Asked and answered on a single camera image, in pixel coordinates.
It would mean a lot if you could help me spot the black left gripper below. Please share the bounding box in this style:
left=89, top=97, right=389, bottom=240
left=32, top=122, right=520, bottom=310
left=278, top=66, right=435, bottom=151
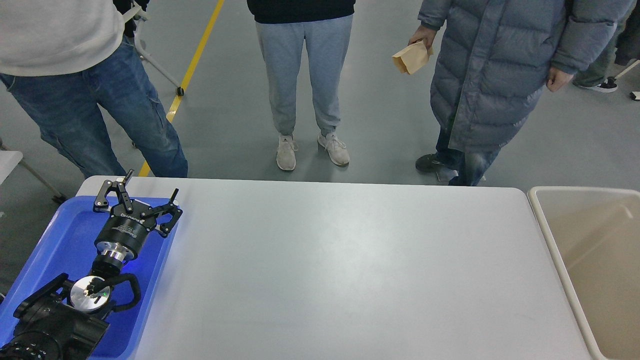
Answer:
left=93, top=169, right=183, bottom=262

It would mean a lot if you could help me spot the brown paper bag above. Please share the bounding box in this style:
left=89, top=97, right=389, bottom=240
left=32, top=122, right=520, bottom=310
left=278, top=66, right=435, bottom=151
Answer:
left=391, top=41, right=434, bottom=75

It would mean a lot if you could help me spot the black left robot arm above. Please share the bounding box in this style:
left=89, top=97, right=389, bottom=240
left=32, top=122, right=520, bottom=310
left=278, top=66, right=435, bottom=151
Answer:
left=1, top=173, right=183, bottom=360

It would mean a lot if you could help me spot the right hand holding bag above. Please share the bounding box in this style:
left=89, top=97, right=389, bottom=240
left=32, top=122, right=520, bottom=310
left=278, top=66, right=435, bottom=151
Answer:
left=407, top=25, right=438, bottom=50

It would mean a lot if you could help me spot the left hand of coat person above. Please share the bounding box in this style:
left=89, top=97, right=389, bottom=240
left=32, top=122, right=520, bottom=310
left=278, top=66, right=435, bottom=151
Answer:
left=545, top=66, right=575, bottom=92

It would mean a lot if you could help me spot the blue plastic tray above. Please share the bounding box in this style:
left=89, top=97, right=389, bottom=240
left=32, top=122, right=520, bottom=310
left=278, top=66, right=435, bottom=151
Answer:
left=0, top=195, right=174, bottom=360

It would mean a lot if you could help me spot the white side table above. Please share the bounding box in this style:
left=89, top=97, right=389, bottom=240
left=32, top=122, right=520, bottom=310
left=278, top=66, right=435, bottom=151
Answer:
left=0, top=147, right=68, bottom=205

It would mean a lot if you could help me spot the person in white sweater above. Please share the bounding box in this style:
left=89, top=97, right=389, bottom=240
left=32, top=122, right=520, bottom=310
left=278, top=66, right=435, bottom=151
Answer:
left=0, top=0, right=188, bottom=178

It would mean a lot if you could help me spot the white wheeled stand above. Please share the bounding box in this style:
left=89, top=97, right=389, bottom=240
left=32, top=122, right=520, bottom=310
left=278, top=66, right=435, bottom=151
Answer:
left=121, top=0, right=185, bottom=97

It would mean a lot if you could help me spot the person in grey sweatpants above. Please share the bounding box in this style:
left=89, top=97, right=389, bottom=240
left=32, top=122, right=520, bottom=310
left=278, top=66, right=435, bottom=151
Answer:
left=246, top=0, right=357, bottom=172

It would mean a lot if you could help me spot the person in grey puffer coat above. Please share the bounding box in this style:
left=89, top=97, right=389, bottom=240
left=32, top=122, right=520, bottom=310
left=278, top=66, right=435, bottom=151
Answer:
left=414, top=0, right=633, bottom=186

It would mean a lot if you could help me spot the beige plastic bin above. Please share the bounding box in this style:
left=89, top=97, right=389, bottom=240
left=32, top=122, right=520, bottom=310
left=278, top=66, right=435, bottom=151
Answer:
left=528, top=186, right=640, bottom=360

